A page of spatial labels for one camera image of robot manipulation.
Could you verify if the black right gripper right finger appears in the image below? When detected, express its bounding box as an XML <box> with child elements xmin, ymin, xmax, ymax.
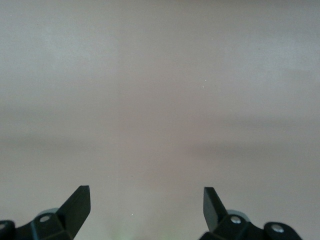
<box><xmin>198</xmin><ymin>186</ymin><xmax>303</xmax><ymax>240</ymax></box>

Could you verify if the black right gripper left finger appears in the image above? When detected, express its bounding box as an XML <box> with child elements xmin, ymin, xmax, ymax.
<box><xmin>0</xmin><ymin>185</ymin><xmax>91</xmax><ymax>240</ymax></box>

